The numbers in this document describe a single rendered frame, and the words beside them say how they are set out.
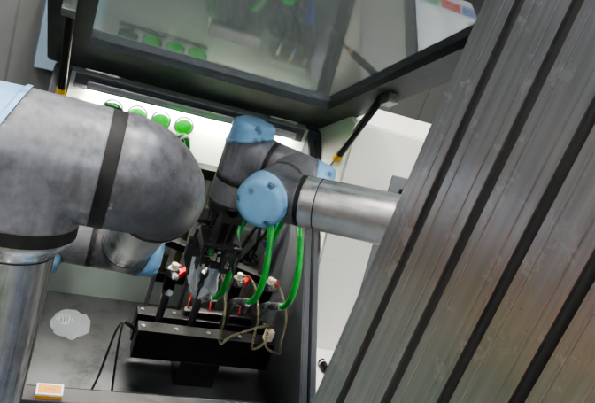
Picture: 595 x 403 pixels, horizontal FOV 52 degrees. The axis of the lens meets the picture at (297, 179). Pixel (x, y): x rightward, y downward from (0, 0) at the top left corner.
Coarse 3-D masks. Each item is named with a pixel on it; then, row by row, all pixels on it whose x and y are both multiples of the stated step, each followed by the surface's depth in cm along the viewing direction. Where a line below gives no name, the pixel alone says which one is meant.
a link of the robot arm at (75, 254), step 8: (80, 232) 90; (88, 232) 91; (80, 240) 90; (88, 240) 90; (72, 248) 90; (80, 248) 90; (88, 248) 90; (56, 256) 89; (64, 256) 90; (72, 256) 90; (80, 256) 91; (56, 264) 89; (72, 264) 92; (80, 264) 92
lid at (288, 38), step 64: (64, 0) 106; (128, 0) 108; (192, 0) 104; (256, 0) 100; (320, 0) 97; (384, 0) 93; (448, 0) 90; (128, 64) 139; (192, 64) 138; (256, 64) 131; (320, 64) 125; (384, 64) 119; (448, 64) 110
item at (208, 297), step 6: (240, 228) 129; (228, 276) 128; (228, 282) 128; (222, 288) 129; (210, 294) 136; (216, 294) 131; (222, 294) 130; (204, 300) 141; (210, 300) 136; (216, 300) 135
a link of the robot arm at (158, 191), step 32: (128, 128) 55; (160, 128) 58; (128, 160) 54; (160, 160) 56; (192, 160) 60; (128, 192) 54; (160, 192) 56; (192, 192) 60; (128, 224) 57; (160, 224) 59; (192, 224) 65; (96, 256) 91; (128, 256) 81; (160, 256) 94
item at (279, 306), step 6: (276, 228) 152; (300, 228) 139; (276, 234) 153; (300, 234) 138; (300, 240) 137; (300, 246) 137; (300, 252) 136; (264, 258) 156; (300, 258) 136; (300, 264) 135; (258, 270) 158; (300, 270) 135; (294, 276) 135; (300, 276) 135; (294, 282) 135; (294, 288) 135; (294, 294) 135; (288, 300) 136; (264, 306) 148; (270, 306) 144; (276, 306) 141; (282, 306) 138; (288, 306) 137
